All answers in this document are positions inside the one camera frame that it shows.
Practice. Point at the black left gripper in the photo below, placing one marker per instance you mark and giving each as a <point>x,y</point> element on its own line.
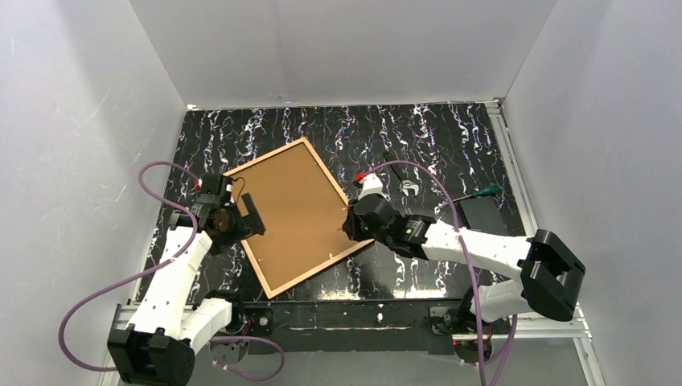
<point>244,221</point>

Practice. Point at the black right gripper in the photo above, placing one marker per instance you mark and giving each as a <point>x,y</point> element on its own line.
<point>348,224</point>

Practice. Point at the black picture frame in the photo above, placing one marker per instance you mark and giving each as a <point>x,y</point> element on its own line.
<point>303,209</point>

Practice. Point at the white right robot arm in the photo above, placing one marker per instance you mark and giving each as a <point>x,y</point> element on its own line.
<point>542,274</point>

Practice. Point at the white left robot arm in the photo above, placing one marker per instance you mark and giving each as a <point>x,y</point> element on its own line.
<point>159,343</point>

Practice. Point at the adjustable wrench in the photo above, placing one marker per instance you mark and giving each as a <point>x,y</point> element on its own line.
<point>407,187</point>

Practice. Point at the black rectangular pad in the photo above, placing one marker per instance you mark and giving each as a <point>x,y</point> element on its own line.
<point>482,215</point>

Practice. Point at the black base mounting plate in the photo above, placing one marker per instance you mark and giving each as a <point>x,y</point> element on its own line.
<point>345,326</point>

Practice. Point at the green handled screwdriver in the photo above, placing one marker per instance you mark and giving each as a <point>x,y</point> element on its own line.
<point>487,191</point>

